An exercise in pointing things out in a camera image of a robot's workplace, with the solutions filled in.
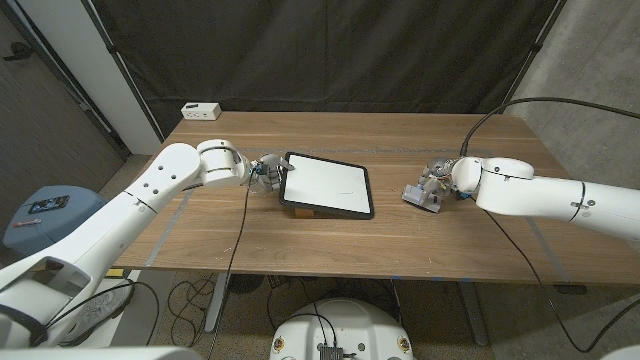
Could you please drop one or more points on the small wooden block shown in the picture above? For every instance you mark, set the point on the small wooden block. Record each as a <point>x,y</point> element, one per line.
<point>302,213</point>

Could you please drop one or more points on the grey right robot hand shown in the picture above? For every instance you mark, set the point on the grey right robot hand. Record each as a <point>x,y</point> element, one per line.
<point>437,175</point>

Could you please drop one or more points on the small black-framed whiteboard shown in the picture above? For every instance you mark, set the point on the small black-framed whiteboard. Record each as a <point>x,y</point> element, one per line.
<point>327,182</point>

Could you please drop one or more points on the black round floor object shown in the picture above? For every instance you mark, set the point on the black round floor object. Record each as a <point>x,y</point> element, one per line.
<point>247,284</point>

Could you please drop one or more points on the white power strip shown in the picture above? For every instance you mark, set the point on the white power strip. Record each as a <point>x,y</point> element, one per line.
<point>200,111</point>

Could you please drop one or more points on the red pen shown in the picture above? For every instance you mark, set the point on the red pen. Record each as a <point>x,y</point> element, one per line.
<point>26,223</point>

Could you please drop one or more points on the grey table leg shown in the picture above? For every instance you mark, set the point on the grey table leg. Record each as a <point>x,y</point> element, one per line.
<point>472,315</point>

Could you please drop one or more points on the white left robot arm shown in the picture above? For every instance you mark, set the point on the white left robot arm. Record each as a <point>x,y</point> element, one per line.
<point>110,225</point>

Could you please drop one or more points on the black backdrop stand pole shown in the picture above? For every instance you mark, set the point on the black backdrop stand pole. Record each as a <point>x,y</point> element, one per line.
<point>535,47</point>
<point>120,65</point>

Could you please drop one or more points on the black phone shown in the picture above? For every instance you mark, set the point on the black phone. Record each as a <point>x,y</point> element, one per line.
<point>48,204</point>

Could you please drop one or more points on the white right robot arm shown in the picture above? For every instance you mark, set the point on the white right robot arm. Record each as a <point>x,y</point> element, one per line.
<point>550,192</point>

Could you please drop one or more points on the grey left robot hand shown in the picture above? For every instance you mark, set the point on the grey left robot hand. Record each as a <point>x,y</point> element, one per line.
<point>270,170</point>

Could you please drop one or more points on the grey sneaker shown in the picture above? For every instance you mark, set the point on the grey sneaker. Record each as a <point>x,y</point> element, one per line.
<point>107,305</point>

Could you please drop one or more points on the grey electronics box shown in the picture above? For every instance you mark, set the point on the grey electronics box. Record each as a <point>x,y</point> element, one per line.
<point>331,352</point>

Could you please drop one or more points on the white table leg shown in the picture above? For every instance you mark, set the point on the white table leg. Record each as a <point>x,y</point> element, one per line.
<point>217,305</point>

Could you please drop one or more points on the white robot torso base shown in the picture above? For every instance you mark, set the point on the white robot torso base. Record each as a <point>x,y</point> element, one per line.
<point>350,325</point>

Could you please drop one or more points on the blue-grey stool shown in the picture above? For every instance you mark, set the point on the blue-grey stool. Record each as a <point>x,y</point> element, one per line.
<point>50,225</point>

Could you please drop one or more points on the black backdrop curtain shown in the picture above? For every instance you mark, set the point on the black backdrop curtain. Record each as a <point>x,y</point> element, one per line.
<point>325,50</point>

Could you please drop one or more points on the grey whiteboard eraser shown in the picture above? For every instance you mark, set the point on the grey whiteboard eraser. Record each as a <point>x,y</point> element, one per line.
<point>417,197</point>

